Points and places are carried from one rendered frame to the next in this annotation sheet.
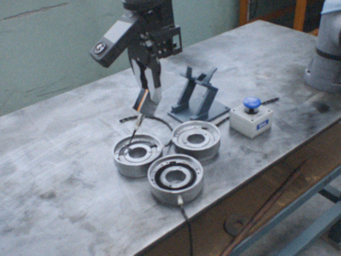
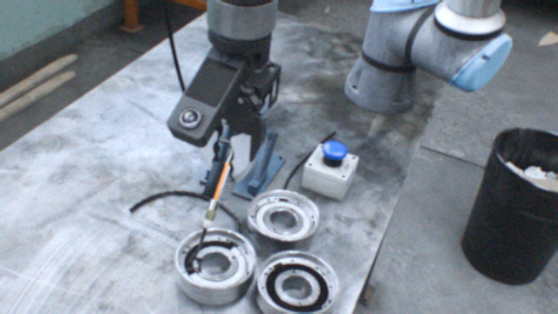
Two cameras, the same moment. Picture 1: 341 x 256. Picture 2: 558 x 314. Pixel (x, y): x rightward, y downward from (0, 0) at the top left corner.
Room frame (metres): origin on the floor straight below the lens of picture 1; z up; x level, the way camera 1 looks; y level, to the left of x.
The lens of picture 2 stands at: (0.13, 0.34, 1.41)
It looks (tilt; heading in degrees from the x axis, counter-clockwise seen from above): 37 degrees down; 322
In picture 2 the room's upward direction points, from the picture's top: 9 degrees clockwise
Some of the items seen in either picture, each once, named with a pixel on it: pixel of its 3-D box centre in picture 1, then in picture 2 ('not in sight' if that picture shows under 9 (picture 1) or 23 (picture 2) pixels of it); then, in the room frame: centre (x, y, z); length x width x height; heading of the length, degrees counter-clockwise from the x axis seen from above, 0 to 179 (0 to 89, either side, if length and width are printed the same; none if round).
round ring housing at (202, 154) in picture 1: (196, 142); (282, 223); (0.61, -0.06, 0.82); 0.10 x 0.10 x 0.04
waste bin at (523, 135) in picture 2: not in sight; (523, 209); (0.81, -1.23, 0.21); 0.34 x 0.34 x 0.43
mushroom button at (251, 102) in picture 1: (251, 109); (332, 159); (0.67, -0.19, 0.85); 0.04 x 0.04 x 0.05
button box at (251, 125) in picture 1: (252, 117); (331, 169); (0.68, -0.20, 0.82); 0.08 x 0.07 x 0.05; 124
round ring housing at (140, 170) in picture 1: (138, 156); (215, 267); (0.58, 0.07, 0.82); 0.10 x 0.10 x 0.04
